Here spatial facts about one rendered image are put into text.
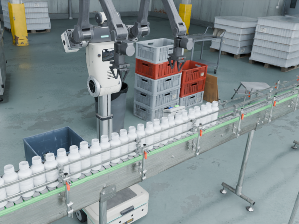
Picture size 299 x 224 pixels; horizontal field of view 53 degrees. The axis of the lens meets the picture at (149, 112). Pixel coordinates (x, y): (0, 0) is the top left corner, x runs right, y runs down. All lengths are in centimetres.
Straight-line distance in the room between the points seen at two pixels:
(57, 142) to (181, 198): 140
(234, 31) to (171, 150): 714
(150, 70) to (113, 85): 195
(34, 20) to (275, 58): 755
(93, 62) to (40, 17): 905
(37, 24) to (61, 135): 907
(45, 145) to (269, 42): 680
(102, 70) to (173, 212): 147
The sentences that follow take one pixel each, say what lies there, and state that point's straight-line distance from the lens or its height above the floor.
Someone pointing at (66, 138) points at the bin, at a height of 86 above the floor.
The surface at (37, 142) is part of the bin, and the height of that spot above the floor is 90.
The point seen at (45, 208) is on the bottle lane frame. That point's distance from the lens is 153.
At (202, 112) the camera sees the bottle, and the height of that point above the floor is 113.
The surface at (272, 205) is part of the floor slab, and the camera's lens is 323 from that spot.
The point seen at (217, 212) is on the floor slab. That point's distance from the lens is 296.
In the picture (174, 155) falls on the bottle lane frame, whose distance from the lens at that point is 192.
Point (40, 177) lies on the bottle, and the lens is 146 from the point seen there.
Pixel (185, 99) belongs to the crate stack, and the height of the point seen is 17.
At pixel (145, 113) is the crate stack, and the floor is 12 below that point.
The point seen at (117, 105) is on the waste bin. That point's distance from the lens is 376.
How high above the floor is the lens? 193
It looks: 24 degrees down
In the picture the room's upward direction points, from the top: 4 degrees clockwise
